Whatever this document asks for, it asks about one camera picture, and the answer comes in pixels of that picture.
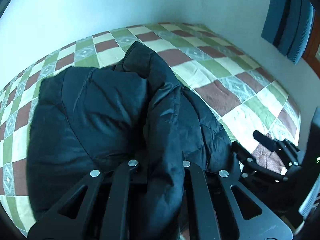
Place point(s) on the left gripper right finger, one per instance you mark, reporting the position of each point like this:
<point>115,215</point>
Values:
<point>220,207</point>

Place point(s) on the blue window curtain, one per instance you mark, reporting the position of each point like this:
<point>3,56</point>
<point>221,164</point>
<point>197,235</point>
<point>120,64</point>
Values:
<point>288,26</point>

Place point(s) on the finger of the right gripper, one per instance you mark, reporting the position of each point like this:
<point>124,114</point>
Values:
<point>250,164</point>
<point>285,149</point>

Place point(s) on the dark navy puffer jacket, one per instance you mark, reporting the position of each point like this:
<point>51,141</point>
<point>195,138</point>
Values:
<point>90,118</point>

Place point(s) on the checkered green brown bedspread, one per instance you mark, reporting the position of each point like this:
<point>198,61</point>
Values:
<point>240,93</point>

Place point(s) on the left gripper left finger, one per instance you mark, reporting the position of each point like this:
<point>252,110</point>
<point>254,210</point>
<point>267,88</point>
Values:
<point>86,213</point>

